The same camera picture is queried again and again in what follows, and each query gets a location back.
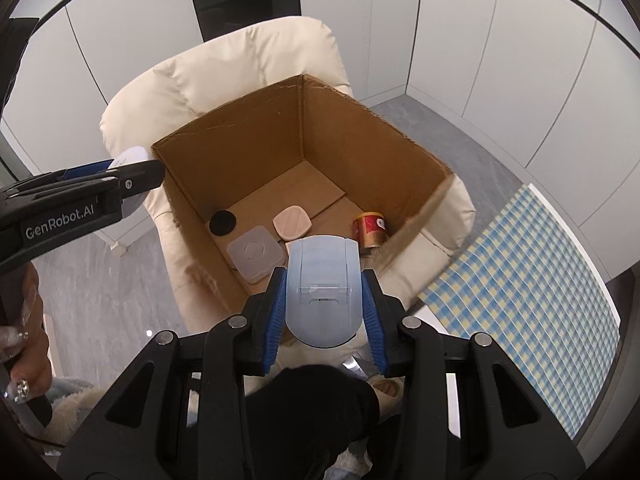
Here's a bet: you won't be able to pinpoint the person's left hand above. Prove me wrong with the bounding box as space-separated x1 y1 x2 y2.
0 264 54 405

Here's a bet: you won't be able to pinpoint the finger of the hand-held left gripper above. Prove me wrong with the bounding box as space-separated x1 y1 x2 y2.
62 159 117 182
100 159 166 205

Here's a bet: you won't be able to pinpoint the cream padded armchair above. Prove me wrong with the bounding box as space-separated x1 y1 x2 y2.
100 16 477 356

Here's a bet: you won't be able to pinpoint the black round puff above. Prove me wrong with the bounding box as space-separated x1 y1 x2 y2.
209 210 238 237

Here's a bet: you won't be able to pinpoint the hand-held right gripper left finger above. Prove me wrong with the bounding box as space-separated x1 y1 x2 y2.
57 267 288 480

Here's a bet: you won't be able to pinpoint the white table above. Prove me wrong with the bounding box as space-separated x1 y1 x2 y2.
410 182 623 456

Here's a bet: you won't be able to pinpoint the red jar yellow lid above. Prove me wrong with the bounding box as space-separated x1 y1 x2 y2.
352 211 388 251

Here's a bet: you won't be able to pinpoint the translucent case with clasp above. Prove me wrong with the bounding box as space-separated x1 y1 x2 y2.
282 235 363 350

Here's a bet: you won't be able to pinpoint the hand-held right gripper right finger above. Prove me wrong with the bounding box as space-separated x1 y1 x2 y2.
361 269 586 480

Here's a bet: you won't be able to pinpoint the brown cardboard box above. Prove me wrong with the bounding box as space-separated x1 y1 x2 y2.
151 74 455 313

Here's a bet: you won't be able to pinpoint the white round compact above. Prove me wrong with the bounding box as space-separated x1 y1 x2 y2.
111 146 153 221

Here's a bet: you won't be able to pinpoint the beige slipper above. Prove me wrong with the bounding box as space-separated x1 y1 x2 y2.
367 377 403 407

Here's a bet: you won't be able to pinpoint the blue yellow checkered tablecloth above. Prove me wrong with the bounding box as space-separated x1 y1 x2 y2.
417 183 621 438

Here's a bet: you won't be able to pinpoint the white wall cabinets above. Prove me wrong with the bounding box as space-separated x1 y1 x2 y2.
0 0 640 281

